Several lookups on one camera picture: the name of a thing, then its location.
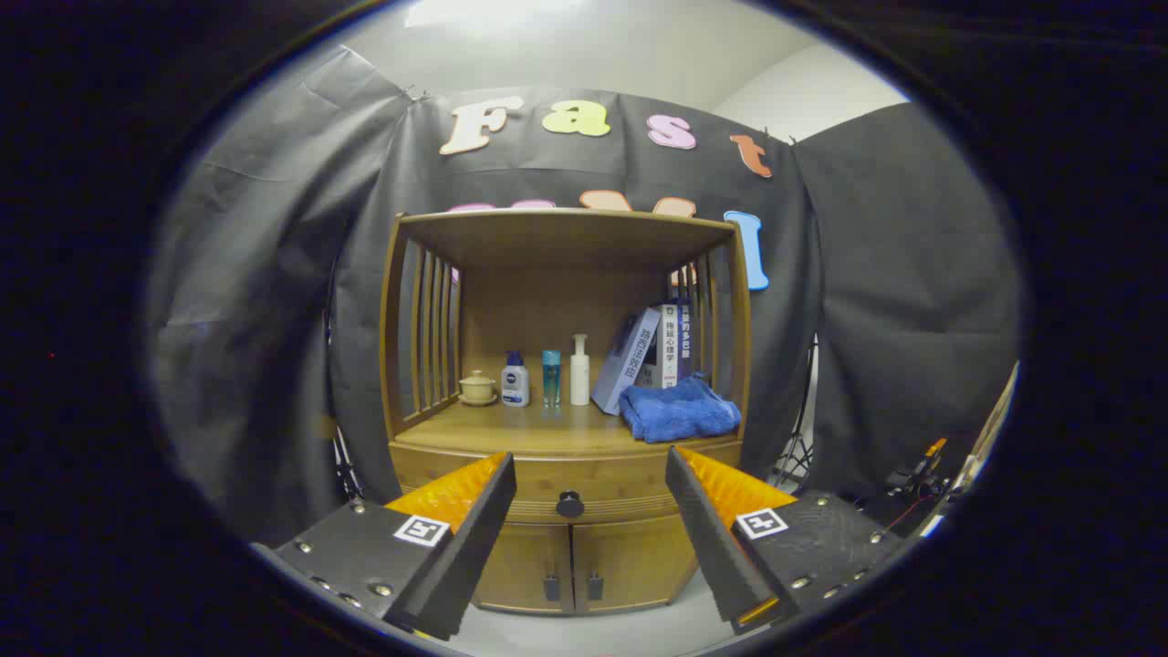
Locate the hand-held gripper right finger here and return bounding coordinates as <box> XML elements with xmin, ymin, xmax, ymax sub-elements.
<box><xmin>665</xmin><ymin>445</ymin><xmax>906</xmax><ymax>636</ymax></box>

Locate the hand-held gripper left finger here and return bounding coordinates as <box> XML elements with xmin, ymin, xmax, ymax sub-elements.
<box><xmin>271</xmin><ymin>451</ymin><xmax>517</xmax><ymax>641</ymax></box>

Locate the wooden drawer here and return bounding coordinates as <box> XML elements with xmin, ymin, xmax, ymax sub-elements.
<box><xmin>391</xmin><ymin>443</ymin><xmax>742</xmax><ymax>526</ymax></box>

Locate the wooden cabinet door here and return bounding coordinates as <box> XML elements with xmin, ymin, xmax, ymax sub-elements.
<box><xmin>572</xmin><ymin>513</ymin><xmax>699</xmax><ymax>612</ymax></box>
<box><xmin>473</xmin><ymin>522</ymin><xmax>576</xmax><ymax>614</ymax></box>

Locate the wooden countertop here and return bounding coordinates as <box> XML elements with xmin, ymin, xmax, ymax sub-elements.
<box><xmin>394</xmin><ymin>397</ymin><xmax>742</xmax><ymax>459</ymax></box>

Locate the wooden cabinet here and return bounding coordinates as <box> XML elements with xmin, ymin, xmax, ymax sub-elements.
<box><xmin>379</xmin><ymin>208</ymin><xmax>754</xmax><ymax>616</ymax></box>

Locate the black light stand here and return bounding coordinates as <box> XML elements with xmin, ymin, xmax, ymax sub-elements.
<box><xmin>771</xmin><ymin>333</ymin><xmax>819</xmax><ymax>494</ymax></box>
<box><xmin>324</xmin><ymin>274</ymin><xmax>361</xmax><ymax>501</ymax></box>

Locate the blue towel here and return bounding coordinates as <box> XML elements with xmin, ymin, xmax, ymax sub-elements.
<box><xmin>619</xmin><ymin>372</ymin><xmax>742</xmax><ymax>444</ymax></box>

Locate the beige lidded teacup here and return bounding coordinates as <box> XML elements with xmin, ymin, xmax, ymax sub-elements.
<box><xmin>457</xmin><ymin>370</ymin><xmax>499</xmax><ymax>407</ymax></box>

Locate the white bottle with blue cap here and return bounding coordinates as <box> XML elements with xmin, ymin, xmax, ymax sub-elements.
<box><xmin>501</xmin><ymin>350</ymin><xmax>531</xmax><ymax>408</ymax></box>

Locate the grey-blue book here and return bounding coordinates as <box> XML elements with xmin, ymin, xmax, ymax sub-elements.
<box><xmin>591</xmin><ymin>307</ymin><xmax>662</xmax><ymax>416</ymax></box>

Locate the white pump bottle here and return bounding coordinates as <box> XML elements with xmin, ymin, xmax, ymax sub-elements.
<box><xmin>569</xmin><ymin>334</ymin><xmax>591</xmax><ymax>406</ymax></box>

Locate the white book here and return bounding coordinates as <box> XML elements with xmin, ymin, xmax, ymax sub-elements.
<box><xmin>639</xmin><ymin>304</ymin><xmax>681</xmax><ymax>389</ymax></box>

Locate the black device with orange part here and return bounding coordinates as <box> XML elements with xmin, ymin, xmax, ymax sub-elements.
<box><xmin>858</xmin><ymin>438</ymin><xmax>950</xmax><ymax>535</ymax></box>

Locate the light wooden board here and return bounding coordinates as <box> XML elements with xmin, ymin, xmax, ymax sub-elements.
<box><xmin>958</xmin><ymin>360</ymin><xmax>1019</xmax><ymax>494</ymax></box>

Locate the black backdrop cloth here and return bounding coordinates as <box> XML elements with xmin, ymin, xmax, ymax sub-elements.
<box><xmin>146</xmin><ymin>44</ymin><xmax>1021</xmax><ymax>548</ymax></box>

